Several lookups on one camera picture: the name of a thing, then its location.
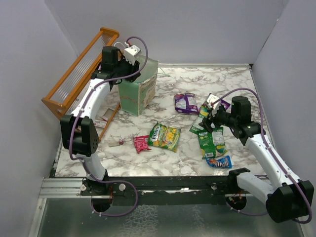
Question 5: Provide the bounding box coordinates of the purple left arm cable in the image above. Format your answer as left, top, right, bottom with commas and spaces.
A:
68, 36, 149, 178

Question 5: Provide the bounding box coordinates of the open cardboard box sleeve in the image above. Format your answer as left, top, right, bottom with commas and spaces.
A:
102, 108, 116, 121

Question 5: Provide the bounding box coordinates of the green Fox's bag under gripper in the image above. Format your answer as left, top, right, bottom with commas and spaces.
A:
189, 105, 209, 135

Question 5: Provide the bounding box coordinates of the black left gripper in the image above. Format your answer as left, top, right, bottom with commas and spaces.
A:
114, 53, 141, 82

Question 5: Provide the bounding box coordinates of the purple Fox's candy bag left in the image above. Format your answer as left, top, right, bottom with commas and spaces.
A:
174, 93, 199, 114

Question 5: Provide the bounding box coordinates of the green paper gift bag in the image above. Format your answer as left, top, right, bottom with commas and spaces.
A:
117, 42, 158, 116

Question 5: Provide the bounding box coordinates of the green candy bag back side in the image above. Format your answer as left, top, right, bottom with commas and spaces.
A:
197, 127, 227, 159

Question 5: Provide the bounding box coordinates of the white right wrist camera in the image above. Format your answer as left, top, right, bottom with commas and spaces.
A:
206, 94, 221, 116

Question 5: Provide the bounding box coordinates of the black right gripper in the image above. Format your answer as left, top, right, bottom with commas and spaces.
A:
199, 105, 238, 133

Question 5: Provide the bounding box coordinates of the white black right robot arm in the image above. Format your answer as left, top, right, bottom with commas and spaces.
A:
200, 94, 314, 223

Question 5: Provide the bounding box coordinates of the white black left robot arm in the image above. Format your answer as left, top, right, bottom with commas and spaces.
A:
60, 43, 141, 195

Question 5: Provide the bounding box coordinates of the wooden rack with clear slats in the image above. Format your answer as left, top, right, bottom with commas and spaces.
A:
41, 27, 121, 142

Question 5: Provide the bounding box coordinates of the small beige eraser block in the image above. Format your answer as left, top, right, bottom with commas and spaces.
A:
108, 141, 120, 147

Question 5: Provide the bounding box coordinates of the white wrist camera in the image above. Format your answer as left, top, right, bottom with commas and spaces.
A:
206, 94, 221, 116
123, 45, 141, 65

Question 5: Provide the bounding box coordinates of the black front mounting rail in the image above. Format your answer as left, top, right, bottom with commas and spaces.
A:
80, 169, 257, 206

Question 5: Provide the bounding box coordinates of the blue M&M's packet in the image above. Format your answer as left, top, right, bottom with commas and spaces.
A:
206, 156, 233, 169

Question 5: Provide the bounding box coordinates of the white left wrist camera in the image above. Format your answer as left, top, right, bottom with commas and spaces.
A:
123, 45, 141, 65

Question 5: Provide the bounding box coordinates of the purple fox's candy bag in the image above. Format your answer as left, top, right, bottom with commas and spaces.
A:
206, 92, 231, 109
174, 93, 199, 114

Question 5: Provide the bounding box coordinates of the red white small card box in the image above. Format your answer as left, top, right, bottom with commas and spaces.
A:
94, 119, 107, 128

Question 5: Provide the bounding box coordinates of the pink red snack packet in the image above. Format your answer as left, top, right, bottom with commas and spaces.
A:
133, 135, 151, 154

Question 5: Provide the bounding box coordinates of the green yellow Fox's spring tea bag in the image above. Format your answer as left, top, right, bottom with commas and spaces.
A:
148, 122, 181, 152

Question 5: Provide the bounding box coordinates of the purple Fox's candy bag right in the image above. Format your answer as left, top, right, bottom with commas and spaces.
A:
206, 92, 231, 109

